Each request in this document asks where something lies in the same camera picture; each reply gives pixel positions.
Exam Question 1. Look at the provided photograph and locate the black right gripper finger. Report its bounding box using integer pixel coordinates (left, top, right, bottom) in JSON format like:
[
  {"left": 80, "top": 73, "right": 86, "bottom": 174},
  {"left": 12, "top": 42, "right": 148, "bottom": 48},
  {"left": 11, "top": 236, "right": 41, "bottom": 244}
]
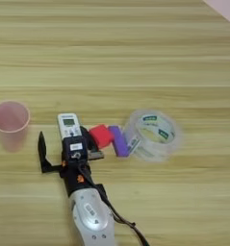
[
  {"left": 79, "top": 125, "right": 100, "bottom": 153},
  {"left": 38, "top": 131, "right": 64, "bottom": 174}
]

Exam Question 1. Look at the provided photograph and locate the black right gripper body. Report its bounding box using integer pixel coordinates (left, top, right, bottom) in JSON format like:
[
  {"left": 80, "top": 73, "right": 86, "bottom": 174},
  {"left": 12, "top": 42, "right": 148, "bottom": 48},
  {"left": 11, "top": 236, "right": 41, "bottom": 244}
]
[{"left": 58, "top": 150, "right": 106, "bottom": 197}]

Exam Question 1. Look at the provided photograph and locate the red cube block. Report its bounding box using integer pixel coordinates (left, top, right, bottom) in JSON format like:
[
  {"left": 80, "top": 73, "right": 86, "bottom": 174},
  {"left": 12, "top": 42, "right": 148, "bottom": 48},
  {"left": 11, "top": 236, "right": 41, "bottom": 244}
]
[{"left": 88, "top": 124, "right": 115, "bottom": 150}]

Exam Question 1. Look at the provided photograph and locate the white air conditioner remote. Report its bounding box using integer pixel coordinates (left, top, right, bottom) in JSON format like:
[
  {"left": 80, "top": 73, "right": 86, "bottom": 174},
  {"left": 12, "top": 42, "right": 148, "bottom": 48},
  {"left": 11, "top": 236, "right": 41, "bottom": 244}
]
[{"left": 57, "top": 112, "right": 83, "bottom": 142}]

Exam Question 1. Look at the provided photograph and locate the purple rectangular block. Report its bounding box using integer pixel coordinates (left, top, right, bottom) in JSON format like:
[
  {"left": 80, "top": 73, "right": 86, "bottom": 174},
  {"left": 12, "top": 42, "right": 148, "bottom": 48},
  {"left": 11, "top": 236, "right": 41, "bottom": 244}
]
[{"left": 107, "top": 125, "right": 131, "bottom": 158}]

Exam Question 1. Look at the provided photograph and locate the pink plastic cup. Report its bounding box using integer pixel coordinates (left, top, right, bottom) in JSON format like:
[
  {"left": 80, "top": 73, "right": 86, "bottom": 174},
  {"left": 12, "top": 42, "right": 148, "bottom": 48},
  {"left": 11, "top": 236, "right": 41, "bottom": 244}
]
[{"left": 0, "top": 100, "right": 32, "bottom": 153}]

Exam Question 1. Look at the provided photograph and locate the clear packing tape roll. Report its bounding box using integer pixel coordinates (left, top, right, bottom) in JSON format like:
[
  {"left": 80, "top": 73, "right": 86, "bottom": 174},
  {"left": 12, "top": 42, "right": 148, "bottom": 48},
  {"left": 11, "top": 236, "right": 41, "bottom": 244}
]
[{"left": 123, "top": 109, "right": 184, "bottom": 162}]

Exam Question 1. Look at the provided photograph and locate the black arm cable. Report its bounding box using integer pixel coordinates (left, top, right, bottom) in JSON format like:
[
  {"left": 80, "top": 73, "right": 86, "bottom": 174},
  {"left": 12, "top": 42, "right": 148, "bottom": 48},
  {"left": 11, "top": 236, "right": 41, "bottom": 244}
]
[{"left": 77, "top": 166, "right": 151, "bottom": 246}]

